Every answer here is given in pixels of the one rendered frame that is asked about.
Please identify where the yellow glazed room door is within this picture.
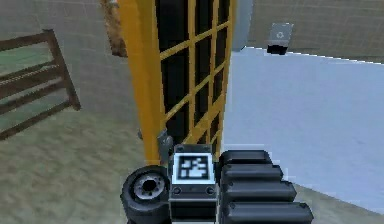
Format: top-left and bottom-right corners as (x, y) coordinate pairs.
(117, 0), (238, 166)

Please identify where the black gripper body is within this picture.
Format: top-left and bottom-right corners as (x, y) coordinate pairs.
(119, 165), (172, 224)

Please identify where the grey and black bin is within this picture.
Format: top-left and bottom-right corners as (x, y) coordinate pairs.
(266, 21), (295, 56)

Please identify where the grey door handle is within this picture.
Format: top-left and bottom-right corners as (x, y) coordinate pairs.
(156, 128), (175, 165)

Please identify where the brown framed picture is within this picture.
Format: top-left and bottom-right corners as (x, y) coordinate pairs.
(99, 0), (129, 58)

